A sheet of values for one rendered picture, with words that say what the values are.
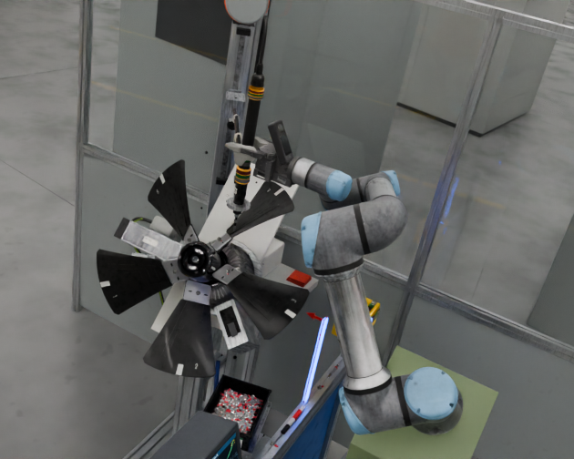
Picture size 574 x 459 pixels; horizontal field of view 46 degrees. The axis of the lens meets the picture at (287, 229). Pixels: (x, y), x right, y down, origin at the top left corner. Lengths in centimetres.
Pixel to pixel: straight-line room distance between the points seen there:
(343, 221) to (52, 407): 217
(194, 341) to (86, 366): 147
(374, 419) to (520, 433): 136
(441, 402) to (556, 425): 129
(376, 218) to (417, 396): 42
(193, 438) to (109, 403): 186
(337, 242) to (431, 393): 41
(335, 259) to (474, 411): 58
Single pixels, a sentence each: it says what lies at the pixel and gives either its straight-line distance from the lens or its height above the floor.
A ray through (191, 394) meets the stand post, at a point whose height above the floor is 54.
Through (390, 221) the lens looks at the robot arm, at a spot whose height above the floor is 171.
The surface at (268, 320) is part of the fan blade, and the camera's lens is 205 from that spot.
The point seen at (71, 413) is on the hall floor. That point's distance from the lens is 334.
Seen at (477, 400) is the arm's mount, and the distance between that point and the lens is 184.
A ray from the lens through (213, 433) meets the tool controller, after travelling 155.
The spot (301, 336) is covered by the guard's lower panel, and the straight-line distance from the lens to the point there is 305.
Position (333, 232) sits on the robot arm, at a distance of 149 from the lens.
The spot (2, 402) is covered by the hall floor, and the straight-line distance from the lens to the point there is 342.
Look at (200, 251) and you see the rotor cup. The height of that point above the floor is 124.
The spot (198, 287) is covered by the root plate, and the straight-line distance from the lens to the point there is 218.
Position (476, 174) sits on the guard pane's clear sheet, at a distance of 248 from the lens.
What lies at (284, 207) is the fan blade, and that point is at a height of 141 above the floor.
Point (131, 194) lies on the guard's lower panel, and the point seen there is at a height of 85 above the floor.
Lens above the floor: 236
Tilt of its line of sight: 29 degrees down
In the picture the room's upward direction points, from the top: 11 degrees clockwise
